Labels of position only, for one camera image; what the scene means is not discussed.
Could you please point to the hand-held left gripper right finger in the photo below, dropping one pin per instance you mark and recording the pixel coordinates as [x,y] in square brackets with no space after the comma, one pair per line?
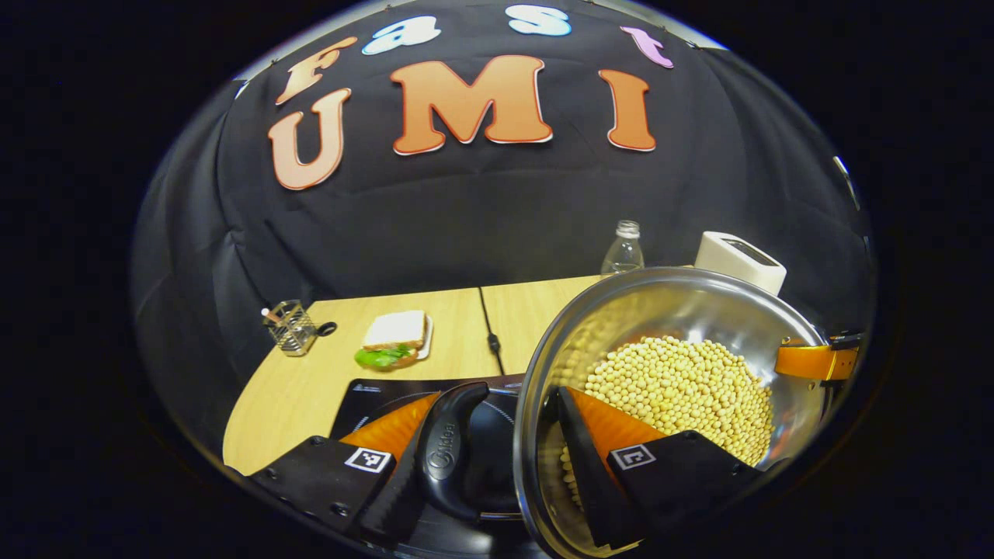
[683,481]

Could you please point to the pile of soybeans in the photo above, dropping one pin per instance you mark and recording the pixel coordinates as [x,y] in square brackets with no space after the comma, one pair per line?
[683,388]

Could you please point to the white toaster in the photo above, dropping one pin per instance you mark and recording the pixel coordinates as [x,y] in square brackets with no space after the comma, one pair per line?
[734,260]

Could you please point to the sandwich with lettuce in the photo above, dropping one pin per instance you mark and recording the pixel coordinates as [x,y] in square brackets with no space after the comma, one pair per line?
[396,334]

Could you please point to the black induction cooktop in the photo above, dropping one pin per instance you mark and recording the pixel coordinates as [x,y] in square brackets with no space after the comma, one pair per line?
[373,396]

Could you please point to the clear plastic water bottle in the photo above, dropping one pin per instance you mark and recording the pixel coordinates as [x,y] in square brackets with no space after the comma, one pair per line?
[623,252]

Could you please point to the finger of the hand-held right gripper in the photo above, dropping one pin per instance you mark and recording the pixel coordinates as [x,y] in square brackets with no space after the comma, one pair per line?
[808,361]

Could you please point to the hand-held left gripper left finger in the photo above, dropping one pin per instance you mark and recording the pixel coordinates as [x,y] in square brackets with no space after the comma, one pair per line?
[326,477]

